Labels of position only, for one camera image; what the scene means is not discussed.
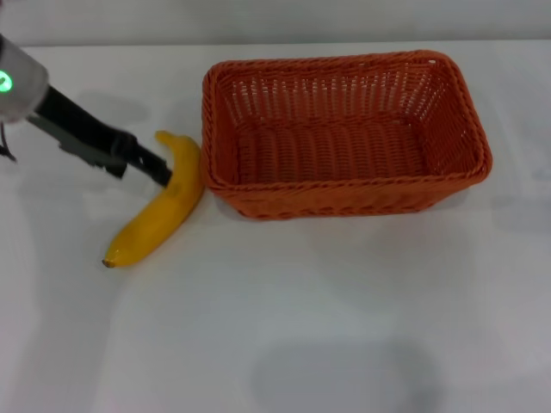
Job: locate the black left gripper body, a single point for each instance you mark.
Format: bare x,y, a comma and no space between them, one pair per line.
82,120

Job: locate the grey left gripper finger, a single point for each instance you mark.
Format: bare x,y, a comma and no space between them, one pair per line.
92,157

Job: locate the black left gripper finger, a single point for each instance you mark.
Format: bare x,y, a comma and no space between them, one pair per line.
148,161

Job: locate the yellow banana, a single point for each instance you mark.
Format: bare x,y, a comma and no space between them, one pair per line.
150,228

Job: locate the orange woven plastic basket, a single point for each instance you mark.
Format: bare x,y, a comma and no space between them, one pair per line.
344,150

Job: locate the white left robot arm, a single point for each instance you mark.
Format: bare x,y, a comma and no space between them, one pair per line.
21,86

